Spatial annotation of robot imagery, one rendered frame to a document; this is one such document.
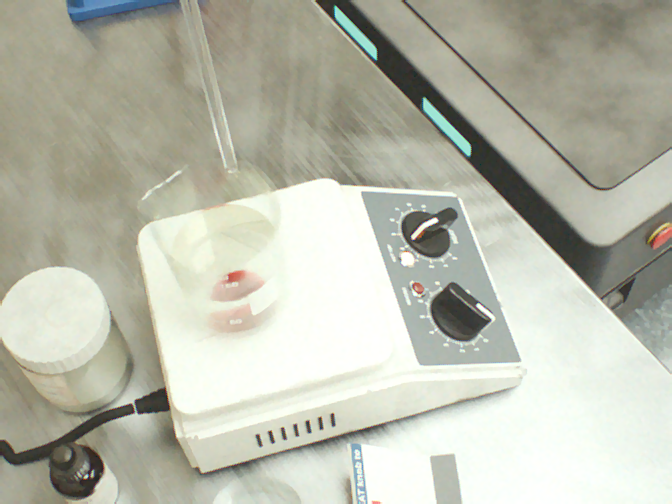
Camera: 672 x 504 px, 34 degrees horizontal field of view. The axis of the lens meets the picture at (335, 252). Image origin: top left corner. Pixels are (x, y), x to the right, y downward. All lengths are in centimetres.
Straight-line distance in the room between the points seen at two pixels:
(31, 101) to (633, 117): 70
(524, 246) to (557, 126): 54
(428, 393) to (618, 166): 64
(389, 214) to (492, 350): 10
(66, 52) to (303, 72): 17
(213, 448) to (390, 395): 10
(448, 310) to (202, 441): 15
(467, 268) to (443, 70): 65
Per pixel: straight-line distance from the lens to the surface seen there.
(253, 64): 79
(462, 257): 66
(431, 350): 60
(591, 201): 120
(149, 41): 82
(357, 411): 61
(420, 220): 65
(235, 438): 60
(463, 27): 131
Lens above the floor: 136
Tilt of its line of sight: 61 degrees down
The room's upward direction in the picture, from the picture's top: 5 degrees counter-clockwise
